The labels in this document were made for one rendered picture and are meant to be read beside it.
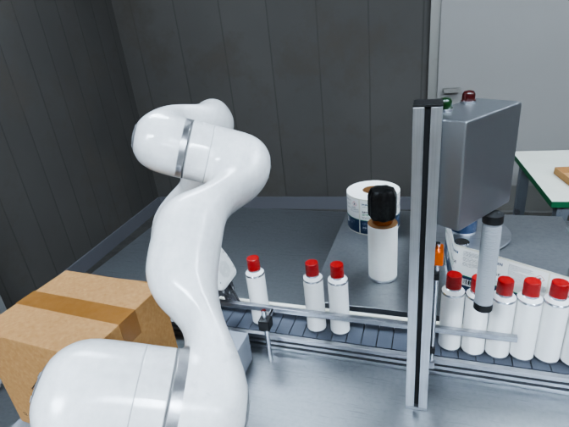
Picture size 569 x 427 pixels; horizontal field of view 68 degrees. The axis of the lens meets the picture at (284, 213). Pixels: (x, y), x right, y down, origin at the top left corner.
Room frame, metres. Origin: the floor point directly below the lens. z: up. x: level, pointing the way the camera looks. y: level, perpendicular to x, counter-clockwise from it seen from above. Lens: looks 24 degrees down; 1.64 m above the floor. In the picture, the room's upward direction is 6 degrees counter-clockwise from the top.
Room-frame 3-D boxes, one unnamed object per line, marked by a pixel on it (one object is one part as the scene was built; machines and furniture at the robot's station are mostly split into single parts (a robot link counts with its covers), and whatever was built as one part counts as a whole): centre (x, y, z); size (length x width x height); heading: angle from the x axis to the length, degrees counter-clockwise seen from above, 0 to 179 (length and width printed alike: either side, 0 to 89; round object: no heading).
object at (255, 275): (0.97, 0.10, 0.98); 0.05 x 0.05 x 0.20
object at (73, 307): (0.78, 0.48, 0.99); 0.30 x 0.24 x 0.27; 66
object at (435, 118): (0.68, -0.25, 1.17); 0.04 x 0.04 x 0.67; 69
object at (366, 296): (1.21, -0.53, 0.86); 0.80 x 0.67 x 0.05; 69
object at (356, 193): (1.49, -0.35, 0.95); 0.20 x 0.20 x 0.14
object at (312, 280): (0.91, -0.05, 0.98); 0.05 x 0.05 x 0.20
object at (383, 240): (1.12, -0.29, 1.03); 0.09 x 0.09 x 0.30
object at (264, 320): (0.88, 0.07, 0.91); 0.07 x 0.03 x 0.17; 159
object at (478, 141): (0.72, -0.33, 1.38); 0.17 x 0.10 x 0.19; 124
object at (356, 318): (0.90, 0.02, 0.96); 1.07 x 0.01 x 0.01; 69
